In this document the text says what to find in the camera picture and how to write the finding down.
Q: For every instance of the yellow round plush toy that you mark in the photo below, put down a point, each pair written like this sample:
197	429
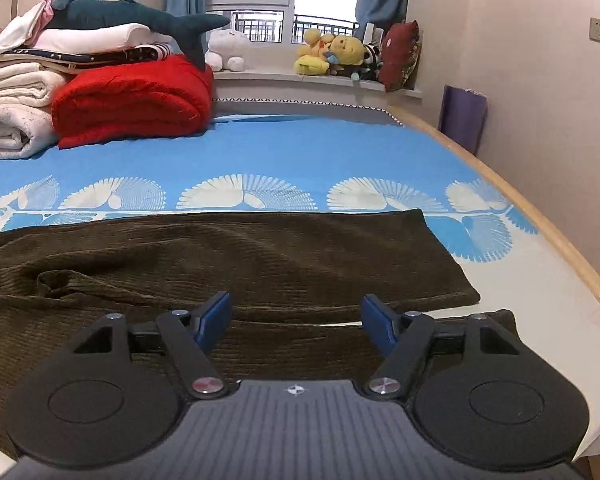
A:
349	50

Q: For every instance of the navy star-print blanket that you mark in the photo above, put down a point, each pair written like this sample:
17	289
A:
55	57

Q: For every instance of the dark blue shark plush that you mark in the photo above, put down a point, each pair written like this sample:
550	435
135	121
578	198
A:
120	12

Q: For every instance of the black and white plush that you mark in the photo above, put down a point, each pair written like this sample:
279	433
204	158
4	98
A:
371	62

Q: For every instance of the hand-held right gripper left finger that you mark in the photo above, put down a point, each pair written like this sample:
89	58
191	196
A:
215	320

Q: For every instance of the purple paper bag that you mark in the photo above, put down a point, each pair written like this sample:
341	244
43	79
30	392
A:
462	117

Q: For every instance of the white folded quilt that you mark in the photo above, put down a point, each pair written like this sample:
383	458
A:
95	35

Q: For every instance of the black balcony railing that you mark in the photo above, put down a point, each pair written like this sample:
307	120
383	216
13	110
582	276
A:
260	27

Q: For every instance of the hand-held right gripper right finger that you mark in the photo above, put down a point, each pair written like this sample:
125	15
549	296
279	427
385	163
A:
377	322

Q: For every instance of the yellow duck plush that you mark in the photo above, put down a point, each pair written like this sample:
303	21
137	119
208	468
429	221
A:
312	52

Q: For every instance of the pink cloth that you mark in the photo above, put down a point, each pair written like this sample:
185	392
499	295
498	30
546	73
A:
42	17

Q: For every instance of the cream folded blanket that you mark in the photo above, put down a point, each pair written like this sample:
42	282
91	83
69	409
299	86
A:
15	85

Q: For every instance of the white folded cloth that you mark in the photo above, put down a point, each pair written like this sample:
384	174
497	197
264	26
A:
17	30

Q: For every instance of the beige wall socket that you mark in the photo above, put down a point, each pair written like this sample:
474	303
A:
598	30

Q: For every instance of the white ribbed box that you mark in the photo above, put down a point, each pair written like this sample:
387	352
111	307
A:
375	34

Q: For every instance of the red folded blanket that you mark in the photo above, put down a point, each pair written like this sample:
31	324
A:
130	100

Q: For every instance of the white plush toy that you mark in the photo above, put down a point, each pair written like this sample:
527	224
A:
225	45

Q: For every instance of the white window sill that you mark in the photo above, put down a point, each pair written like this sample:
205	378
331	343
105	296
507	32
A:
290	80

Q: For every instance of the light grey fleece blanket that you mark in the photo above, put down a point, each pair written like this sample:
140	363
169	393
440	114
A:
10	132

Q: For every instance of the dark red cushion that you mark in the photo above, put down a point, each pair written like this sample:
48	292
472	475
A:
399	55

